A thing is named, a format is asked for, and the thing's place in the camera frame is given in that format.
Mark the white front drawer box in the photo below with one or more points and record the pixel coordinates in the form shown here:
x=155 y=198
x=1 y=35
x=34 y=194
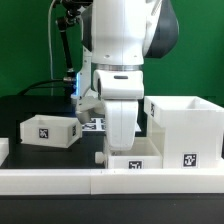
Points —
x=143 y=155

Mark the white left border rail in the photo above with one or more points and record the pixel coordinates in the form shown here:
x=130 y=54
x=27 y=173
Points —
x=4 y=149

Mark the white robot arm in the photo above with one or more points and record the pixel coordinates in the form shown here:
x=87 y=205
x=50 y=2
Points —
x=121 y=34

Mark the white drawer cabinet frame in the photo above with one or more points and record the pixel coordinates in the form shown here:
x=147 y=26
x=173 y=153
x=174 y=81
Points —
x=188 y=131

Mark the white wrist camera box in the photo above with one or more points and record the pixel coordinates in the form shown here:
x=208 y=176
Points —
x=119 y=85

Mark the white border rail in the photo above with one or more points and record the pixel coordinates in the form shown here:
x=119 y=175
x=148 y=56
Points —
x=4 y=149
x=109 y=181

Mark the white drawer box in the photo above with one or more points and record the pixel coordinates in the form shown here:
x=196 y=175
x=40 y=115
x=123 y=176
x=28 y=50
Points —
x=52 y=131
x=143 y=155

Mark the white front border rail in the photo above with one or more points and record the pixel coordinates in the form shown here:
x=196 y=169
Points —
x=109 y=181

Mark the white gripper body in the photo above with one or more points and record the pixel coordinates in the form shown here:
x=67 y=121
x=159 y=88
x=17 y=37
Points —
x=121 y=119

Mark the marker tag sheet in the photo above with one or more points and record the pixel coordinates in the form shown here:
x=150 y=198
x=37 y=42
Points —
x=95 y=124

